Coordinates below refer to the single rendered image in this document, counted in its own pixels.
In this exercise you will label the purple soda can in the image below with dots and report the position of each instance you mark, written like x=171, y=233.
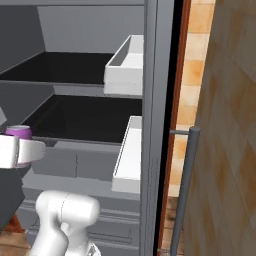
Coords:
x=20, y=131

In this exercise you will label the black fridge shelf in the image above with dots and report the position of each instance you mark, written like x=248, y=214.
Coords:
x=83, y=118
x=60, y=66

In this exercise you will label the grey fridge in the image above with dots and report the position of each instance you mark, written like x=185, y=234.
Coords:
x=83, y=30

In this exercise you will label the long white door bin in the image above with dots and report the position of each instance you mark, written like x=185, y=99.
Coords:
x=130, y=160

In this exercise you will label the grey fridge drawer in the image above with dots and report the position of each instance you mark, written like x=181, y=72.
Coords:
x=73, y=161

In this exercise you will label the grey fridge door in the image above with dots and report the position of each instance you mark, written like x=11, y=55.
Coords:
x=156, y=133

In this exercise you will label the short white door bin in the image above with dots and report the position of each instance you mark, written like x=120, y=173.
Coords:
x=121, y=78

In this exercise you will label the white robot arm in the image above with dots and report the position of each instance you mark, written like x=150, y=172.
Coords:
x=66, y=210

